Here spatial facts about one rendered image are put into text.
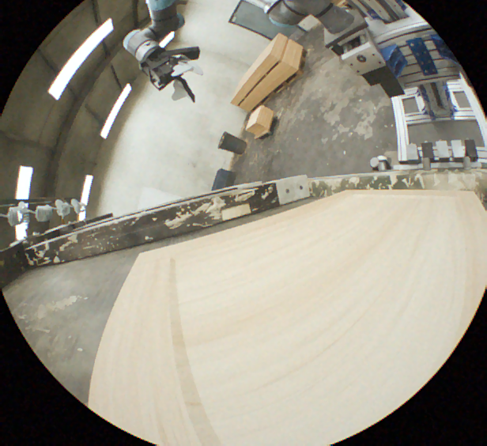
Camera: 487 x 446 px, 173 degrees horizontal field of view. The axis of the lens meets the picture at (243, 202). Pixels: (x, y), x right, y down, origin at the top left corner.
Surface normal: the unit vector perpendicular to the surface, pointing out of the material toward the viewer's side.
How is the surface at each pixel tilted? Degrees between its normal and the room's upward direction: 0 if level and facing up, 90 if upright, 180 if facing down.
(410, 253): 60
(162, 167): 90
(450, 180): 30
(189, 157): 90
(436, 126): 0
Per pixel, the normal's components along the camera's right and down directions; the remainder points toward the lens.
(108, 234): 0.37, 0.04
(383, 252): -0.21, -0.97
